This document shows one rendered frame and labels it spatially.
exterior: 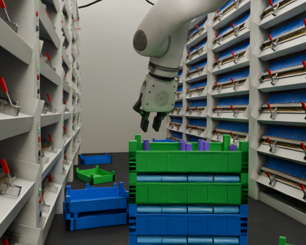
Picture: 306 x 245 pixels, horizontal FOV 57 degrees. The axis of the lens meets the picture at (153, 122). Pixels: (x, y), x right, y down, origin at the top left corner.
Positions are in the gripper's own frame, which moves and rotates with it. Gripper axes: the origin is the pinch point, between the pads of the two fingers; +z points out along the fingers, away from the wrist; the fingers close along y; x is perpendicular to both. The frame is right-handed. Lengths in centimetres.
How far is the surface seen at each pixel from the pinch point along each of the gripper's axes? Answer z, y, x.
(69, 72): 33, 9, 149
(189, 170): 2.7, 1.8, -20.1
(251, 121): 25, 102, 47
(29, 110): 2.2, -32.0, 14.6
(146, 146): 7.2, -0.2, -1.1
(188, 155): -0.6, 1.5, -18.5
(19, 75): -6.2, -34.3, 19.7
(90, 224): 68, -3, 29
